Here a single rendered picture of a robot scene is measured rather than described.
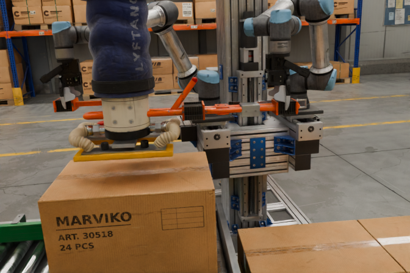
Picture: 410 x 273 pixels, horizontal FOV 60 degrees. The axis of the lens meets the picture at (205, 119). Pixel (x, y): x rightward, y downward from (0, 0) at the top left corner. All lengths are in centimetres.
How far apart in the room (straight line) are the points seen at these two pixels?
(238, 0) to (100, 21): 102
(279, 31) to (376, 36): 1050
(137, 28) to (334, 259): 120
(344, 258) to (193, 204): 72
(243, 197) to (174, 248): 93
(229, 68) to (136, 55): 90
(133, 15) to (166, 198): 63
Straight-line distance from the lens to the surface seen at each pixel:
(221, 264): 158
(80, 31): 165
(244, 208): 225
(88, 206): 132
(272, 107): 136
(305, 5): 179
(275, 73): 135
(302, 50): 1071
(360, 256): 172
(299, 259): 164
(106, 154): 128
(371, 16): 1169
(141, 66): 126
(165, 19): 169
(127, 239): 136
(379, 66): 1178
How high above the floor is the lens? 149
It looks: 14 degrees down
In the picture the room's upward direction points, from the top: 2 degrees counter-clockwise
